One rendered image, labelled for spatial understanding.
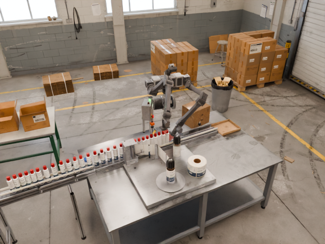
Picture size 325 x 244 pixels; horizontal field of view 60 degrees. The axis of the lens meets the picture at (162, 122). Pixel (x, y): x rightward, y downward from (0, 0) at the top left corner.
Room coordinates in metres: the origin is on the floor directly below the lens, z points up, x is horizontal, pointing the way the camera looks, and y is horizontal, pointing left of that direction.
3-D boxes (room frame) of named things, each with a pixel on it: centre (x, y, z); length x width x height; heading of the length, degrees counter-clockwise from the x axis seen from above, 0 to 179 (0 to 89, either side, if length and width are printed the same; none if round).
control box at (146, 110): (2.78, 0.17, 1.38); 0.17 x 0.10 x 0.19; 171
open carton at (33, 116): (3.46, 1.83, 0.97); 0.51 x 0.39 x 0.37; 23
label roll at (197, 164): (2.29, -0.36, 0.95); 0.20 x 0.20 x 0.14
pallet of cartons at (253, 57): (6.47, -2.25, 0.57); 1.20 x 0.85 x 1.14; 110
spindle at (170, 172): (2.14, -0.07, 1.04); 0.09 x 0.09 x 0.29
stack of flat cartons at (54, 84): (6.20, 2.48, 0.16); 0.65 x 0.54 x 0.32; 112
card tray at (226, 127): (3.19, -0.86, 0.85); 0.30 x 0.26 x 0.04; 116
